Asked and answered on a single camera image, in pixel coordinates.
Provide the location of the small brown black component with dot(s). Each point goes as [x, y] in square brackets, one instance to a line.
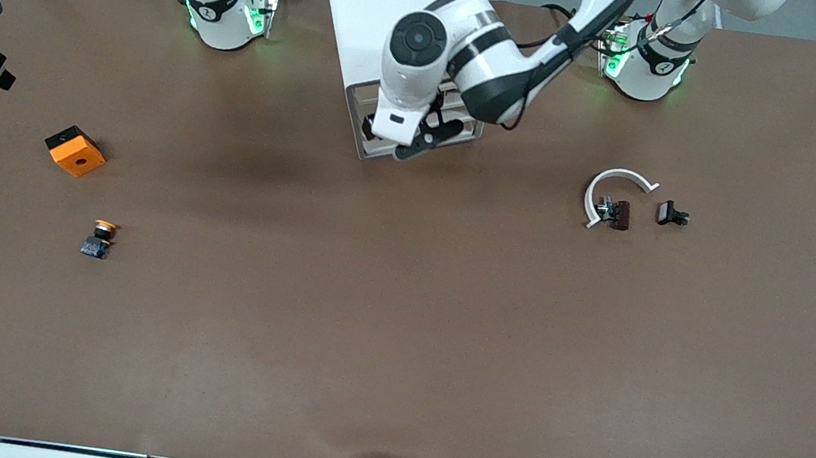
[619, 215]

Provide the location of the small black clip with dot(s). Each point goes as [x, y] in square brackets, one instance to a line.
[668, 214]

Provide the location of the brown table cover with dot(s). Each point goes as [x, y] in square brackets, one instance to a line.
[394, 337]

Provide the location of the orange black push button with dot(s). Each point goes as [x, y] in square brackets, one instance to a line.
[96, 247]

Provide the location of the orange button box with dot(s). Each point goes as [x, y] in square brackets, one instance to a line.
[78, 158]

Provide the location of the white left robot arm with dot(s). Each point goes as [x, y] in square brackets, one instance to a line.
[493, 59]

